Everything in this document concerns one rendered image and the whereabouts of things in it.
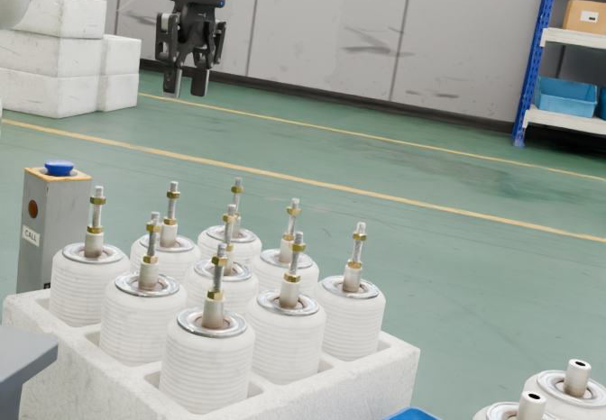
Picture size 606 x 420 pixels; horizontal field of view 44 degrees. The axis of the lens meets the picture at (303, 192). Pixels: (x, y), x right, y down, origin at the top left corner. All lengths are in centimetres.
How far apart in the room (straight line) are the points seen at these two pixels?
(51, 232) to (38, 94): 247
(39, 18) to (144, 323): 277
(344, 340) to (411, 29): 510
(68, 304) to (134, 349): 13
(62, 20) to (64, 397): 268
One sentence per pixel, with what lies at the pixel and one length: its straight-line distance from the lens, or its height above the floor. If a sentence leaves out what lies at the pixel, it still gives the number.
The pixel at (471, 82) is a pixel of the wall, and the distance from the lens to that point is 594.
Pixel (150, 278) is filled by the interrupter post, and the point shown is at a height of 26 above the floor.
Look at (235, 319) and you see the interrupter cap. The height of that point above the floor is 25.
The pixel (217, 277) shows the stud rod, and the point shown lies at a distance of 80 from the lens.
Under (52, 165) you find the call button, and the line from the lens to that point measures 112.
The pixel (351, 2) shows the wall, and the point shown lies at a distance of 604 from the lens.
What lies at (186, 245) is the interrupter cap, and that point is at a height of 25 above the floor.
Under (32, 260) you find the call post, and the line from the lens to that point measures 115.
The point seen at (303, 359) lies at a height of 20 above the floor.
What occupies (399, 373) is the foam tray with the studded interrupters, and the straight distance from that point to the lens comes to 101.
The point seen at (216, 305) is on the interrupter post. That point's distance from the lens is 80.
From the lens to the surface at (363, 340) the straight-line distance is 97.
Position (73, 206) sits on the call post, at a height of 27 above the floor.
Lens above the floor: 57
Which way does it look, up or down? 13 degrees down
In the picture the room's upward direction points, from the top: 9 degrees clockwise
